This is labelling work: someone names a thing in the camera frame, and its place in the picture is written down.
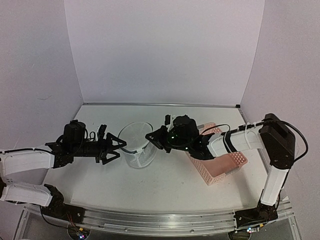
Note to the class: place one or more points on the aluminium front rail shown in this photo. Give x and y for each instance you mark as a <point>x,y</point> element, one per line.
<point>163,224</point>

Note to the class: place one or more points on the pink perforated plastic basket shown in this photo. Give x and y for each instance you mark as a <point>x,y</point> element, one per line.
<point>215,170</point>

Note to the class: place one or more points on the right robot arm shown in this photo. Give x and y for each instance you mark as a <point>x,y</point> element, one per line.
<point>283,143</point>

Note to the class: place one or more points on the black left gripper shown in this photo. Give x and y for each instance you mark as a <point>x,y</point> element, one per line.
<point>110,147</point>

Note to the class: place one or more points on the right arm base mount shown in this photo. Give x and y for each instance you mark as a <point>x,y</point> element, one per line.
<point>252,217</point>

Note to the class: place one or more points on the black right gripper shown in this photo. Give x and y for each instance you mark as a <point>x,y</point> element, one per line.
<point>158,136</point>

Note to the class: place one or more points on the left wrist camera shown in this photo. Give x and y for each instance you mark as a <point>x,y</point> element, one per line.
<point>97,134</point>

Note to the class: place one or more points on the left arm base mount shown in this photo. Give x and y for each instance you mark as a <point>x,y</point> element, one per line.
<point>58,209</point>

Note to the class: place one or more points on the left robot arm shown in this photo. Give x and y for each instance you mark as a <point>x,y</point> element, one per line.
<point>22,160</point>

